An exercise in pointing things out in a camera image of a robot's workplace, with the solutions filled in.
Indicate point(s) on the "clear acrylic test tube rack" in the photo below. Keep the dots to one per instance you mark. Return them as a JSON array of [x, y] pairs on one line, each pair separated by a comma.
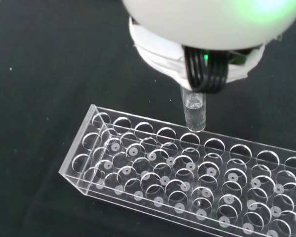
[[187, 177]]

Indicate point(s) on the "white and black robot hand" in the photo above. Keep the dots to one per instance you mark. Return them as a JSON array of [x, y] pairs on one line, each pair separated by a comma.
[[202, 27]]

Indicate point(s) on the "black bench cloth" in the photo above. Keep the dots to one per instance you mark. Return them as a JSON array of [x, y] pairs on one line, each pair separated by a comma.
[[51, 74]]

